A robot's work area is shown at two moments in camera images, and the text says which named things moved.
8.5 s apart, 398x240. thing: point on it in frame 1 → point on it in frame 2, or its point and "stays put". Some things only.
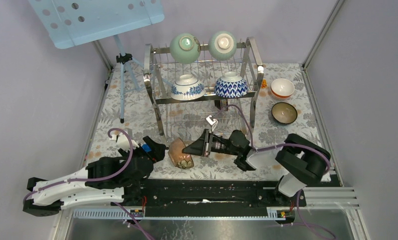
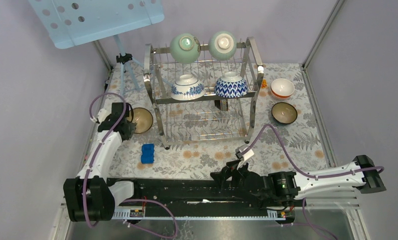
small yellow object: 264,83 stays put
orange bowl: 282,88 stays put
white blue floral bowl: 187,88 stays put
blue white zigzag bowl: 231,85 stays put
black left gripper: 158,150 → 132,128
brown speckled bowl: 180,159 → 143,119
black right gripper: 202,147 → 221,177
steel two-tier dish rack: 207,94 stays put
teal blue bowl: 284,113 stays put
